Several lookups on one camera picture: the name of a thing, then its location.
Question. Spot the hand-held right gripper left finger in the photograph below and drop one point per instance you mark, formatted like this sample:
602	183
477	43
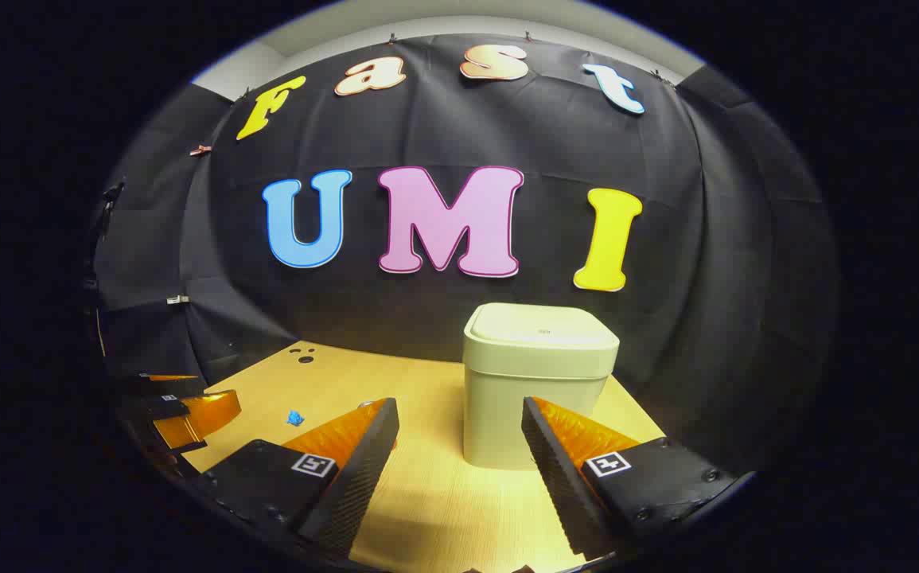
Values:
360	477

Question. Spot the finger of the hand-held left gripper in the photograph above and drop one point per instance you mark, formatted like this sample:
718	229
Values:
200	418
169	386

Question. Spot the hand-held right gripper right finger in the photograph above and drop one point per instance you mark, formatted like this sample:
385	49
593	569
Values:
558	477

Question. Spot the blue paper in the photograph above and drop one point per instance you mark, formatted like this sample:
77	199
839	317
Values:
295	418

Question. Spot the pale green desktop garbage bin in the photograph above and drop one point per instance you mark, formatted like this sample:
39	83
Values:
531	382

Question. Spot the wooden desktop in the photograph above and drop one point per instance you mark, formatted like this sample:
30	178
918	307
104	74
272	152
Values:
435	493

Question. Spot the small white clip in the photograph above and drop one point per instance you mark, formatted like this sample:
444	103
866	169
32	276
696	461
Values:
177	299

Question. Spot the black backdrop cloth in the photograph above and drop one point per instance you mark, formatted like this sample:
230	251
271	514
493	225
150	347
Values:
443	135

